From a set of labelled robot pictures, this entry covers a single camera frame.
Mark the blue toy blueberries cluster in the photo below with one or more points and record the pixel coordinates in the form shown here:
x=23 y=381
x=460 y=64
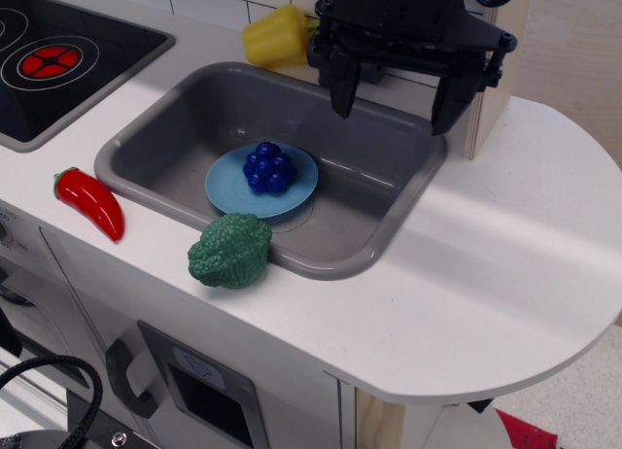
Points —
x=268 y=169

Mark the yellow toy bell pepper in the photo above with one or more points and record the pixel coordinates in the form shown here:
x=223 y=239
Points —
x=280 y=38

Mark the light blue toy plate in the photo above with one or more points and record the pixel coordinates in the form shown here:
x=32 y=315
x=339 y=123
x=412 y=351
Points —
x=226 y=186

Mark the grey oven door handle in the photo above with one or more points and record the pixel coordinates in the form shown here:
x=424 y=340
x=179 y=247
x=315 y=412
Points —
x=118 y=360

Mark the green toy broccoli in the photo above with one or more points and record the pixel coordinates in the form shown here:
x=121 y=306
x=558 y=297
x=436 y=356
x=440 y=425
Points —
x=232 y=251

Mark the red cloth on floor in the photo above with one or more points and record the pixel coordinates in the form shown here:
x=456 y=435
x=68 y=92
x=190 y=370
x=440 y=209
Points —
x=524 y=435

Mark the red toy chili pepper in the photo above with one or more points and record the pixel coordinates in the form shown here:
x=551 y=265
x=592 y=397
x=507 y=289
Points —
x=92 y=199

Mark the black toy stovetop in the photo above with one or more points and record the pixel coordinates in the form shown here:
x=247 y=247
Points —
x=58 y=61

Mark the grey dishwasher door panel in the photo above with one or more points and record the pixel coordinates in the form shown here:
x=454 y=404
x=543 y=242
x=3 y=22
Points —
x=219 y=398

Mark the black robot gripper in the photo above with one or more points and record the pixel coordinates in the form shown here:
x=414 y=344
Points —
x=434 y=37

